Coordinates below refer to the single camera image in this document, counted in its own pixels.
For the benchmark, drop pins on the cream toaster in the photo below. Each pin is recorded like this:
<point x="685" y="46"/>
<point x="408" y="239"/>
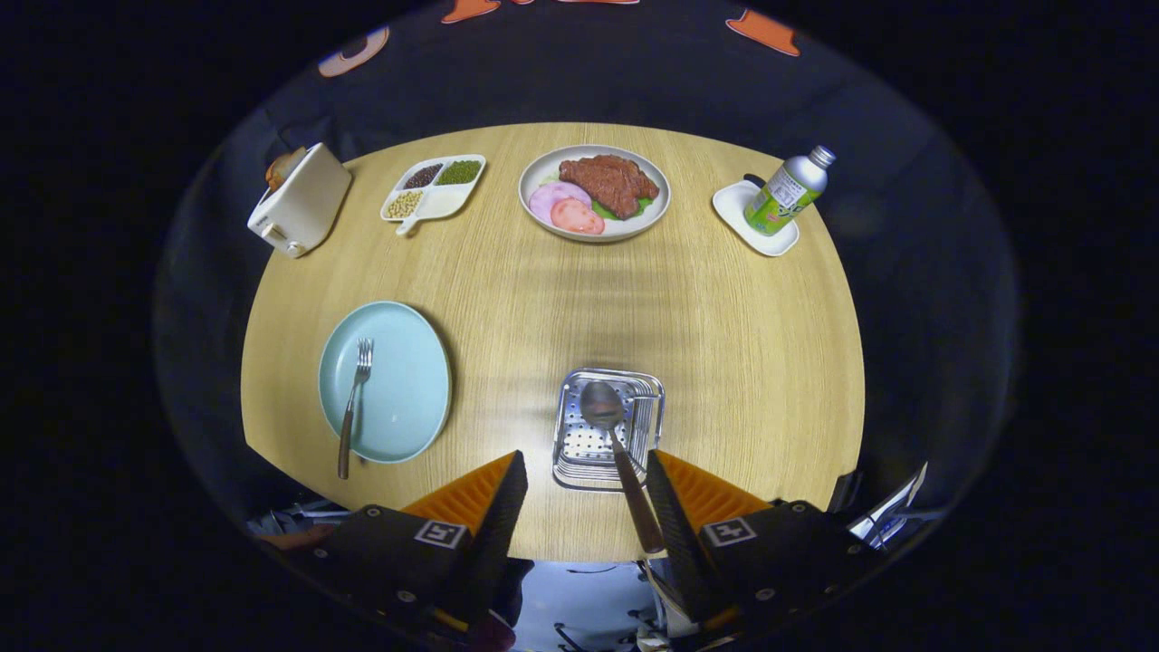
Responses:
<point x="303" y="208"/>

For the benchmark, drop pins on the silver green label bottle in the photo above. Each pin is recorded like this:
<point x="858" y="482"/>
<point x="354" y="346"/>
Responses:
<point x="783" y="195"/>

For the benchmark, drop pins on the person's dark red clothing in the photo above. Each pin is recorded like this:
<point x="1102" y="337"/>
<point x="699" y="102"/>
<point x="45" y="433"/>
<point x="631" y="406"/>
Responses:
<point x="493" y="634"/>

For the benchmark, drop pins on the brown toast slices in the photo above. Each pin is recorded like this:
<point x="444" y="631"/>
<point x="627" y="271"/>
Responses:
<point x="282" y="167"/>

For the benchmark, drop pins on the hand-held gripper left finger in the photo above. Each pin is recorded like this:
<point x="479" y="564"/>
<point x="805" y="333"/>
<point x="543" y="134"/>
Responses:
<point x="502" y="534"/>

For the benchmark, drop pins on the brown steak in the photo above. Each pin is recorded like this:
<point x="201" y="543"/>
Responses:
<point x="611" y="181"/>

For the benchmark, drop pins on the pale pink ham slice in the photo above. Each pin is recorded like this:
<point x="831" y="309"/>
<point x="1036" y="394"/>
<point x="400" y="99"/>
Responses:
<point x="548" y="197"/>

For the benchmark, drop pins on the white round food plate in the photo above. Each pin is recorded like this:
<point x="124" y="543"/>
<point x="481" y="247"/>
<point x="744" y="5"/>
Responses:
<point x="638" y="225"/>

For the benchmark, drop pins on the tilted silver display screen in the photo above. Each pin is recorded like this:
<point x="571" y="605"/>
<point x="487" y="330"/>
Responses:
<point x="892" y="512"/>

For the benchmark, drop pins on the black table clamp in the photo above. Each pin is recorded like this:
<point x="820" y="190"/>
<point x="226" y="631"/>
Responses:
<point x="844" y="493"/>

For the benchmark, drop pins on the small white tray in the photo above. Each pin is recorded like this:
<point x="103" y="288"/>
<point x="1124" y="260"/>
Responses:
<point x="733" y="208"/>

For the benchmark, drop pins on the salmon pink ham slice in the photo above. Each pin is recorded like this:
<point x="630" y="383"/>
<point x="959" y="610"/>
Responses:
<point x="578" y="217"/>

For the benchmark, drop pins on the light blue plate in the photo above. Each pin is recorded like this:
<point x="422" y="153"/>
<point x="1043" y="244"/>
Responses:
<point x="407" y="380"/>

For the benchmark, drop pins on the white divided bean dish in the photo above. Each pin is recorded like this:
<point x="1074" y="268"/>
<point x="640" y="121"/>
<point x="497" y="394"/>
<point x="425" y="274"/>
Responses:
<point x="444" y="201"/>

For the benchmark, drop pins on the pale clutter under table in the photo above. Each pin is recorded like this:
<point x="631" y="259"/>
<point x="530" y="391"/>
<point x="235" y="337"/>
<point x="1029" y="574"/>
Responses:
<point x="299" y="514"/>

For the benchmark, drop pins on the green lettuce leaf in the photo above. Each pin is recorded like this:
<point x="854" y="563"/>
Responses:
<point x="602" y="212"/>

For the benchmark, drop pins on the metal perforated basket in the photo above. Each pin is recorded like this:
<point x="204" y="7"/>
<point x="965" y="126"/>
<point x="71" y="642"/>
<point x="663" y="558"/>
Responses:
<point x="579" y="444"/>

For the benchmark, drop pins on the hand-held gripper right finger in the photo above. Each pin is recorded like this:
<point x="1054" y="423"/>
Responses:
<point x="688" y="561"/>

